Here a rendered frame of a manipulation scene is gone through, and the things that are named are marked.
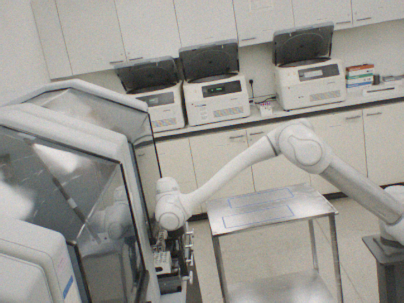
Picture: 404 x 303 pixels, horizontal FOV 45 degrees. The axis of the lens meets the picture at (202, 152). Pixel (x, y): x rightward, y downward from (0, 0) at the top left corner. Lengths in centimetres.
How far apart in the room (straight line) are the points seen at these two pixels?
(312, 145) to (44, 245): 104
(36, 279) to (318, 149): 113
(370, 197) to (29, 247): 132
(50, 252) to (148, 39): 362
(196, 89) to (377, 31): 189
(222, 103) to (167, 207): 253
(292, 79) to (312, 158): 259
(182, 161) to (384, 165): 182
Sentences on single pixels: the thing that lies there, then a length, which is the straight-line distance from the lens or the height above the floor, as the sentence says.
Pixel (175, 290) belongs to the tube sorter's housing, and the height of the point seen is 74.
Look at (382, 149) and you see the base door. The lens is 460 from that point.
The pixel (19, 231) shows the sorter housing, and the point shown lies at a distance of 103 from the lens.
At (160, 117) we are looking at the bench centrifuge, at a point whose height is 104.
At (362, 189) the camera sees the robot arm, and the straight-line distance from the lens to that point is 191.
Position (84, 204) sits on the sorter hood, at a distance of 126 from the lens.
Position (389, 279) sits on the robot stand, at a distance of 235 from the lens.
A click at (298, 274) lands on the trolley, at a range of 298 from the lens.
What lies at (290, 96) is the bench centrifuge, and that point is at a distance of 428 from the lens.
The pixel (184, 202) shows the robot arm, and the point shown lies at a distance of 182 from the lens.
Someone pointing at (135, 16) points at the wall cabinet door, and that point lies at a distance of 448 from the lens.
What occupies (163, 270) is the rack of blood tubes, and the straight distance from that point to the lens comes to 209.
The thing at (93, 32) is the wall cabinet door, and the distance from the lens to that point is 455.
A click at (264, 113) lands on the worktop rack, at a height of 93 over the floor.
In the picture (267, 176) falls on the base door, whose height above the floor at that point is 34.
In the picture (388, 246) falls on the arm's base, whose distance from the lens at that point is 230.
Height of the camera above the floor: 181
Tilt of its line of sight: 15 degrees down
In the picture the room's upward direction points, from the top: 10 degrees counter-clockwise
